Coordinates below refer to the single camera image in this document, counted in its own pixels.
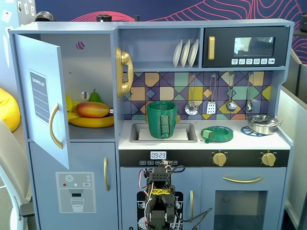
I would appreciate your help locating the blue dishwasher door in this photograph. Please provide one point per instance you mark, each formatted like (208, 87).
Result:
(129, 182)

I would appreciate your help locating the metal ladle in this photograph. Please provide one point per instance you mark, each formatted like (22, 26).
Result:
(231, 106)

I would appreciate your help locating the round black silver object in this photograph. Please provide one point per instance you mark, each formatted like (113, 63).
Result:
(44, 16)

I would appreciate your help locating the blue freezer door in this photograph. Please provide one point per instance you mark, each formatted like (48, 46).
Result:
(48, 158)

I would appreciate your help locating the gold toy phone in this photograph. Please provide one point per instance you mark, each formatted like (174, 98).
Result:
(124, 58)

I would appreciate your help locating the large yellow toy banana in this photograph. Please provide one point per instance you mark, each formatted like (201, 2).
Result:
(96, 122)

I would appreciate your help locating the black microwave door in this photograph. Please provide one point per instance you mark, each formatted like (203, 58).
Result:
(223, 48)

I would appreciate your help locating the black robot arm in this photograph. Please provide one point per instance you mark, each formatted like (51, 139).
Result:
(158, 176)

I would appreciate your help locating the green printed cup recipient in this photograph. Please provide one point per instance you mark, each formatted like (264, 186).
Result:
(156, 119)

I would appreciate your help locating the small wrist camera board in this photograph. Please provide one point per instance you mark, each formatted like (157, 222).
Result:
(166, 163)

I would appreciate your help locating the metal skimmer spoon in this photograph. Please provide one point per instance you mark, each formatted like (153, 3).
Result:
(192, 109)

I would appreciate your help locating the black cylinder object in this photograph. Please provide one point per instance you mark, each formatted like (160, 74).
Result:
(104, 18)

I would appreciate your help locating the grey toy sink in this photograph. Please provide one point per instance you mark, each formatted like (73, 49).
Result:
(192, 134)

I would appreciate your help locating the small black post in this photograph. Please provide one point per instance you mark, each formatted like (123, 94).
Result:
(137, 18)

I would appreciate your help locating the red yellow toy mango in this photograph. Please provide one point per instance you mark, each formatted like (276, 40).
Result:
(93, 110)

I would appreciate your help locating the yellow printed tape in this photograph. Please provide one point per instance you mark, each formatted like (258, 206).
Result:
(160, 191)

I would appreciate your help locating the metal slotted spatula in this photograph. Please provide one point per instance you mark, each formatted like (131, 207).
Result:
(211, 107)

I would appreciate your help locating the steel pot with lid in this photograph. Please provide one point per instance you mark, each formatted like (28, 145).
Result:
(261, 125)

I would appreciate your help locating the gold stove knob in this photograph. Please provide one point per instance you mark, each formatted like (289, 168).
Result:
(219, 159)
(268, 159)

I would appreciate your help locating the shopping list sticker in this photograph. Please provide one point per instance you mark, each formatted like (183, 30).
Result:
(39, 95)

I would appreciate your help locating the black control panel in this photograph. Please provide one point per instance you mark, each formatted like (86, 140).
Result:
(192, 158)

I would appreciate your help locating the green printed flat lid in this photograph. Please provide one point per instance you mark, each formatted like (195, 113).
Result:
(220, 136)

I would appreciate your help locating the blue oven door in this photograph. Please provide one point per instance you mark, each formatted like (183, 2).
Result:
(208, 182)

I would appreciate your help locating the grey white office chair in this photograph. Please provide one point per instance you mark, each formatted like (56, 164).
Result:
(12, 155)

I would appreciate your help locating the blue cabinet door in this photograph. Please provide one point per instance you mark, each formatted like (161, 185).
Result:
(31, 60)

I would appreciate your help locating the blue printed trivet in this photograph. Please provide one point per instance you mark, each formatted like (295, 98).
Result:
(245, 130)

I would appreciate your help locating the green toy pear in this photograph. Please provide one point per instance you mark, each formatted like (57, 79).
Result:
(94, 97)

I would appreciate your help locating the white toy plate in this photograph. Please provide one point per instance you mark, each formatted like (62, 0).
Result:
(184, 55)
(193, 52)
(177, 55)

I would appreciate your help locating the ice dispenser sticker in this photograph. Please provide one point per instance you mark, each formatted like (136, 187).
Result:
(76, 198)

